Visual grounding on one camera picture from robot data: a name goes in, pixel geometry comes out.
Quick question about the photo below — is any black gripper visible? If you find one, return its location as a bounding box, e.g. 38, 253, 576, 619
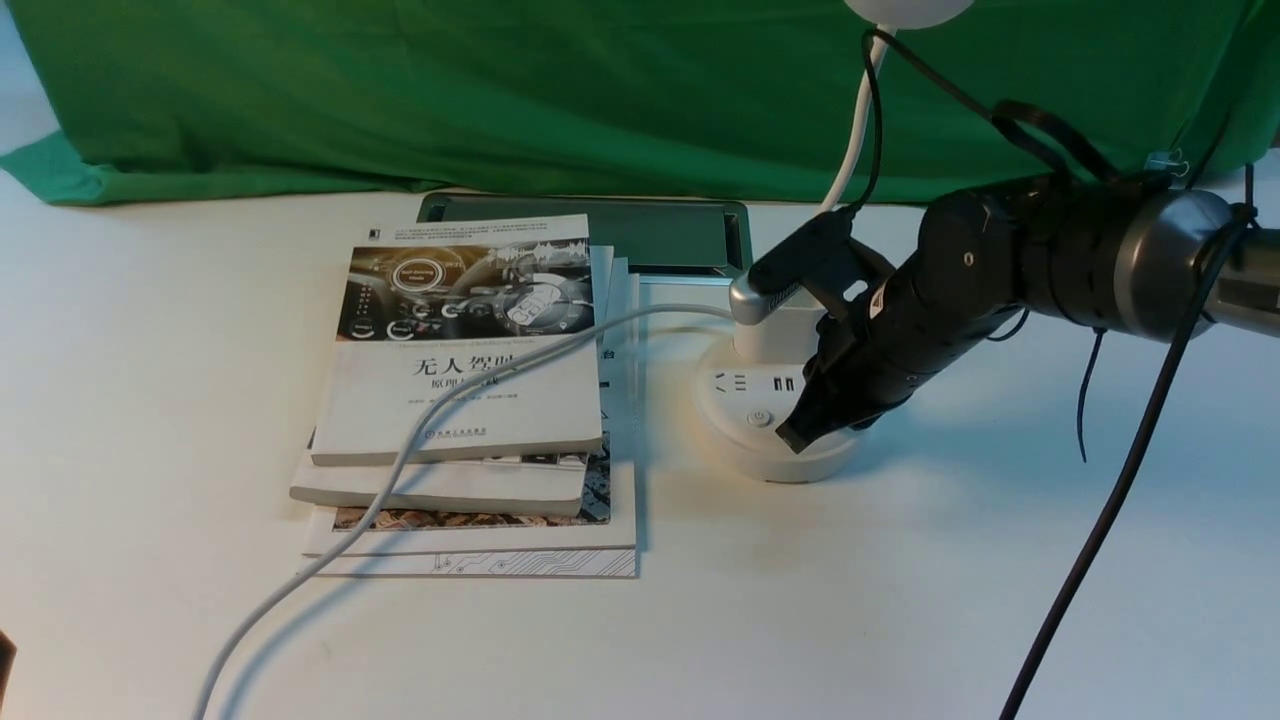
774, 187, 1029, 455

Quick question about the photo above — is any white desk lamp with base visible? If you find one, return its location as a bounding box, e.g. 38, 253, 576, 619
692, 1, 968, 484

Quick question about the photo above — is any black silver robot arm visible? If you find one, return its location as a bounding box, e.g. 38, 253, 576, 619
748, 176, 1277, 452

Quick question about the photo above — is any bottom book circuit pattern cover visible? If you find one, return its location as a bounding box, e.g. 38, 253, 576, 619
289, 325, 639, 577

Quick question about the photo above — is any top book with car cover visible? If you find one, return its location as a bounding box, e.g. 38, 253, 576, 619
308, 214, 611, 468

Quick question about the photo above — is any metal binder clip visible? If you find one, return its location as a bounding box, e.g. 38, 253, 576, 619
1144, 147, 1190, 178

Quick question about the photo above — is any green backdrop cloth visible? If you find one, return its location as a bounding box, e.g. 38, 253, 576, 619
3, 1, 1277, 208

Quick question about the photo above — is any dark object at left edge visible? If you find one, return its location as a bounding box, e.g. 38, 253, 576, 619
0, 632, 17, 707

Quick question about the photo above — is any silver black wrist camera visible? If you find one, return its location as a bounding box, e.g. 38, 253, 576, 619
730, 209, 895, 325

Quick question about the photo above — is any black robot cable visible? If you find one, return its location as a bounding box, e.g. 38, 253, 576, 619
849, 27, 1260, 720

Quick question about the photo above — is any white lamp power cable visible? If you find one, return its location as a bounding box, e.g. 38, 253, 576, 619
193, 304, 736, 720

